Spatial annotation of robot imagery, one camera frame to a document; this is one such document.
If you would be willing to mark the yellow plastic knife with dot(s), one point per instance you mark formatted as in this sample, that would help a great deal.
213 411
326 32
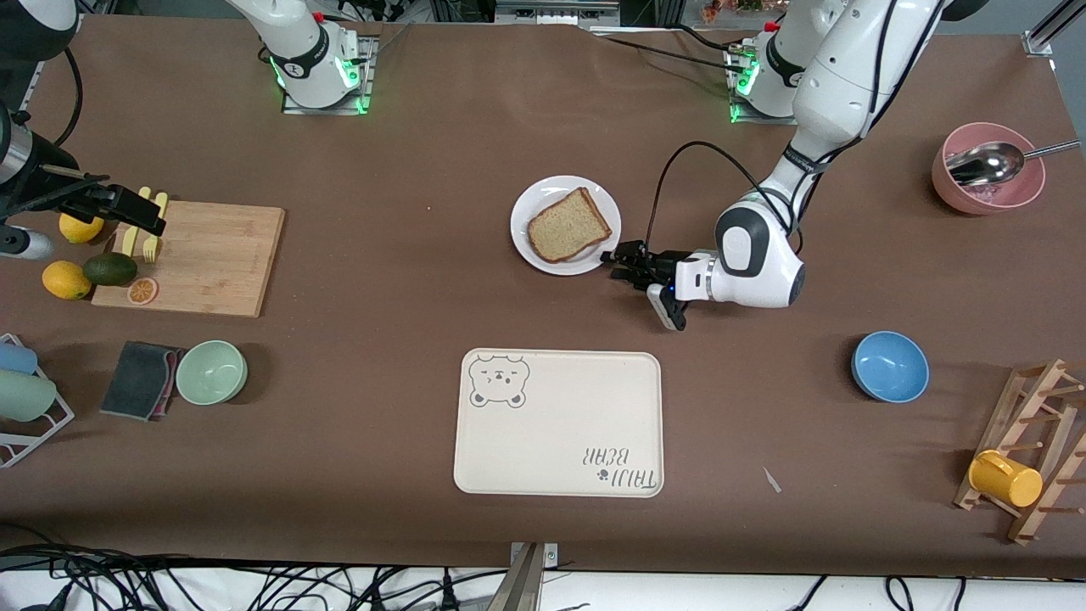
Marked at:
129 243

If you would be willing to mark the wooden cutting board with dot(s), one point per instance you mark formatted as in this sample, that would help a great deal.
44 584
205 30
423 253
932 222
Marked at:
221 263

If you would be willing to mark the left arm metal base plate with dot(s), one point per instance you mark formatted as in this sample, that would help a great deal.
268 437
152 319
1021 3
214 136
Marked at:
740 114

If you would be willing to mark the dark green avocado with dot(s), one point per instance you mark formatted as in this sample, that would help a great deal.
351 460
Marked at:
110 269

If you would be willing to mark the aluminium background frame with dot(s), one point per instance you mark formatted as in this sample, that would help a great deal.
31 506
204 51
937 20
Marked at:
551 10

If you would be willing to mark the blue bowl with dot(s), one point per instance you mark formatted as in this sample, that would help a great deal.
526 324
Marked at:
890 367

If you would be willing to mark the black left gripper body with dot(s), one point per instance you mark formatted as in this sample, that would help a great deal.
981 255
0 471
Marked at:
661 266

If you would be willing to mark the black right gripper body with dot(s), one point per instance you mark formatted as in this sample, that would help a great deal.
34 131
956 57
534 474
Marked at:
69 196

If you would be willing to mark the aluminium corner profile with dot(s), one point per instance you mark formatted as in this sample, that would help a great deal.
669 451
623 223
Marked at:
1039 41

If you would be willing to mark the large metal spoon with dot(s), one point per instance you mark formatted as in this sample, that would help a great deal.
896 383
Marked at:
988 163

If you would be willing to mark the brown bread slice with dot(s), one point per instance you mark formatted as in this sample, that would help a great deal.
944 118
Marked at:
568 227

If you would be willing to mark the dark grey cloth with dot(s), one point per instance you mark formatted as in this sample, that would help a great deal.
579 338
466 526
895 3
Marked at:
134 380

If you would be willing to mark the yellow mug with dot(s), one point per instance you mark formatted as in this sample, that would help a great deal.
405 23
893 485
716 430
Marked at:
1005 479

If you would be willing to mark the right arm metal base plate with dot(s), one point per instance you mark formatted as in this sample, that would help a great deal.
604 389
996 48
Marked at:
361 93

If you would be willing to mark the pale green cup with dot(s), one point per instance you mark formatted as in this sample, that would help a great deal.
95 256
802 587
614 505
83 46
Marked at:
24 396

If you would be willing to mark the white round plate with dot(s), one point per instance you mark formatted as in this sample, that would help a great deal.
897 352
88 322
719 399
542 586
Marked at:
551 188

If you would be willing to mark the orange slice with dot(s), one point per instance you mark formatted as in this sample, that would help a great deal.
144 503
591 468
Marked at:
142 291

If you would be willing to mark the small white paper scrap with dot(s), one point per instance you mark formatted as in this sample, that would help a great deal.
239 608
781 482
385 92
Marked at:
771 480

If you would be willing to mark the pink bowl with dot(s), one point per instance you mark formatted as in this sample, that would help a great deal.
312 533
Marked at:
950 191

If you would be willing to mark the wooden mug rack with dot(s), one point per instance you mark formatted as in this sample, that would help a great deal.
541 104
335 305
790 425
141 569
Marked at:
1048 399

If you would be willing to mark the yellow plastic fork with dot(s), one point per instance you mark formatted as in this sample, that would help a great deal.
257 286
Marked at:
150 251

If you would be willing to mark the light blue cup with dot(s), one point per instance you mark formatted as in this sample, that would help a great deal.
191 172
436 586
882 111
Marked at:
15 358

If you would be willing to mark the pink cloth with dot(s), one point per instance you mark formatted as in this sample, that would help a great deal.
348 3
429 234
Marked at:
174 378

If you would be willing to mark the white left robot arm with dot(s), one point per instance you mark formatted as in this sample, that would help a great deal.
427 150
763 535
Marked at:
848 76

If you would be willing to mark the cream bear print tray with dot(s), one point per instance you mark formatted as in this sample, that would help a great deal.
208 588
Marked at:
560 424

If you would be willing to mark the metal table bracket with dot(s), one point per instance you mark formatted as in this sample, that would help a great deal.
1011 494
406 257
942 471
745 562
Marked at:
528 585

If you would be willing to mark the yellow lemon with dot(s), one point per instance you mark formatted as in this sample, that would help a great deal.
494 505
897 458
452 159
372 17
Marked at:
66 280
81 231

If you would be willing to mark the pale green bowl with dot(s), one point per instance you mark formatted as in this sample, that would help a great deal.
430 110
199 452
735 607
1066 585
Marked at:
211 373

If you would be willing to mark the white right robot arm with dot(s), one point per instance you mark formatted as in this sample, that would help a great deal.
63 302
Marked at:
301 51

